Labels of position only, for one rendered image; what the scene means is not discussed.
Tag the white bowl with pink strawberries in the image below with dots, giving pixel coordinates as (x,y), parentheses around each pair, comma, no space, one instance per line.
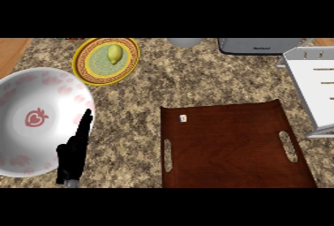
(34,123)

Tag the yellow and brown patterned plate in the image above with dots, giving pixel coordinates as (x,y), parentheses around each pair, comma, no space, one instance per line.
(107,61)

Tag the grey toaster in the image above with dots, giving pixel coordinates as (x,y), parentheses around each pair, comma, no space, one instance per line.
(260,45)

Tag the dark brown wooden tray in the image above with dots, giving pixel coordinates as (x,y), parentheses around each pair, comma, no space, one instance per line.
(231,144)

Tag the white tiered basket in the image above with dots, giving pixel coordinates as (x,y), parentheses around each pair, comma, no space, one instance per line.
(311,85)

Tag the small white can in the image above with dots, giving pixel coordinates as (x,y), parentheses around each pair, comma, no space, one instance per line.
(184,118)

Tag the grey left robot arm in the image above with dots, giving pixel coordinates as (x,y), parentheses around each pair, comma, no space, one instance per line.
(71,184)

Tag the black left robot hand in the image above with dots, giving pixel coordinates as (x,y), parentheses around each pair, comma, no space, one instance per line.
(76,150)

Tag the yellow-green lemon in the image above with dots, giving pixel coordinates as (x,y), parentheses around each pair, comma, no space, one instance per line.
(114,54)

